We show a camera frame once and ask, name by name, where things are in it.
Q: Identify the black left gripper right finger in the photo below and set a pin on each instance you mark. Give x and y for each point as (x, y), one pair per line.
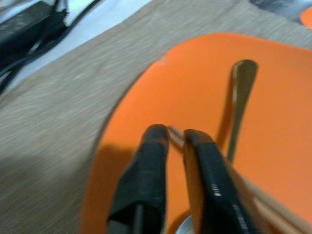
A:
(214, 190)

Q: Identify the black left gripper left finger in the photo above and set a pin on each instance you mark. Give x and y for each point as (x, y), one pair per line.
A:
(141, 182)

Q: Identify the orange plastic plate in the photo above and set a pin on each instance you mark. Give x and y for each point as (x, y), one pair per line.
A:
(195, 85)

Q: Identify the stainless steel fork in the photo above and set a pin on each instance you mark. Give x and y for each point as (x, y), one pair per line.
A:
(243, 80)

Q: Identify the orange plastic bowl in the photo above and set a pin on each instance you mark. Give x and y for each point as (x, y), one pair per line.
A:
(307, 17)

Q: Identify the beige woven placemat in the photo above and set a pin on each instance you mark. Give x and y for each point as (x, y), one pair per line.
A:
(61, 109)

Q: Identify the slim black power adapter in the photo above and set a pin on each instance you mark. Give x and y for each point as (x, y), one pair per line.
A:
(22, 22)

